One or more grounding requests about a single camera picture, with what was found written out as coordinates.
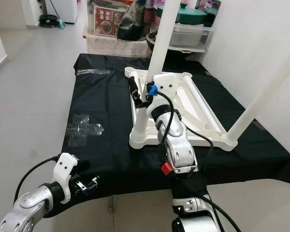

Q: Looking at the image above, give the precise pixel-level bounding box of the black wok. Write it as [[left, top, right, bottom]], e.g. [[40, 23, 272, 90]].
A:
[[146, 33, 165, 56]]

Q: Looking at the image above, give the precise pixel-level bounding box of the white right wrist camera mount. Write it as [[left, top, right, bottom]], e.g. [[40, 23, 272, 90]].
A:
[[152, 72, 180, 114]]

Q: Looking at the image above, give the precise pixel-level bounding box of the green lidded pot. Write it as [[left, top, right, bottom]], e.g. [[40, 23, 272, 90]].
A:
[[157, 4, 207, 25]]

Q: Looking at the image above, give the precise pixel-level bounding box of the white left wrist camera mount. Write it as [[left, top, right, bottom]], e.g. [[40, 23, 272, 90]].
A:
[[52, 153, 79, 203]]

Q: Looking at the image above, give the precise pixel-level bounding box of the purple printed box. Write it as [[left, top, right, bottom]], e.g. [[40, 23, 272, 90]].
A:
[[196, 0, 222, 27]]

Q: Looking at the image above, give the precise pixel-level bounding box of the clear tape strip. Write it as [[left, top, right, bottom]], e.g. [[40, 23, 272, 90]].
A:
[[75, 69, 109, 76]]

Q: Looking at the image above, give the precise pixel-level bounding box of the clear plastic storage box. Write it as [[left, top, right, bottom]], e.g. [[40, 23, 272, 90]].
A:
[[155, 20, 215, 49]]

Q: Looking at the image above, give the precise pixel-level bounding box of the clear tape cross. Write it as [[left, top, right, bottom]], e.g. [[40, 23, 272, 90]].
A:
[[68, 115, 104, 147]]

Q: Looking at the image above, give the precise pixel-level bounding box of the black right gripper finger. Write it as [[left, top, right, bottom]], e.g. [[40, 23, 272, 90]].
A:
[[129, 76, 143, 100]]

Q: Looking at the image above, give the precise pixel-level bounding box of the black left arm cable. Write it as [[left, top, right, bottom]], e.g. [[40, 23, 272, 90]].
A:
[[12, 155, 61, 203]]

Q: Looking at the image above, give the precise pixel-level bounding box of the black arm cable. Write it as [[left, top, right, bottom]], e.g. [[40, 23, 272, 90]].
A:
[[193, 130, 216, 160], [152, 87, 175, 155], [12, 155, 61, 203]]

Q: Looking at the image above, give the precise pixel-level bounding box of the dark plastic bag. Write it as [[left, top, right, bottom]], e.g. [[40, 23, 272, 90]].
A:
[[117, 0, 148, 42]]

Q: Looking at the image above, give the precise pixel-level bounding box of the white plastic children table top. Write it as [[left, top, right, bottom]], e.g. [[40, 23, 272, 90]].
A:
[[124, 67, 238, 151]]

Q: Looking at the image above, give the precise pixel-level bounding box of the white appliance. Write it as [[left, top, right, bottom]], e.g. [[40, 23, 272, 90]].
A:
[[47, 0, 79, 24]]

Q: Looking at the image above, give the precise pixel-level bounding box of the orange lidded red print box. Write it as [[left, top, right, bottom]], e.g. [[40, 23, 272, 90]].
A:
[[87, 0, 138, 38]]

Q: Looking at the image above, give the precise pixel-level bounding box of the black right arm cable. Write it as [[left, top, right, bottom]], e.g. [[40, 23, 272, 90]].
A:
[[193, 130, 216, 160], [152, 87, 175, 155]]

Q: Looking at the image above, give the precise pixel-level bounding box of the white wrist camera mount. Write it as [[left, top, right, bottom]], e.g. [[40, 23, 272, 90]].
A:
[[152, 72, 180, 114], [52, 153, 79, 203]]

